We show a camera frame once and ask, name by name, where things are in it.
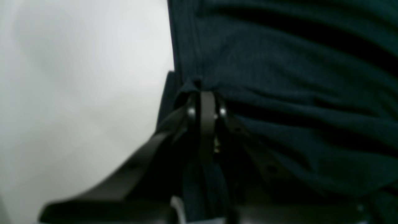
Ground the dark navy t-shirt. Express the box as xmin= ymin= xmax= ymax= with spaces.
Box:
xmin=158 ymin=0 xmax=398 ymax=224

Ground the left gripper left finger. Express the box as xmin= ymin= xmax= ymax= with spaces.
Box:
xmin=39 ymin=93 xmax=199 ymax=224

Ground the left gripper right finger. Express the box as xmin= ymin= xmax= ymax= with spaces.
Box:
xmin=201 ymin=92 xmax=369 ymax=224

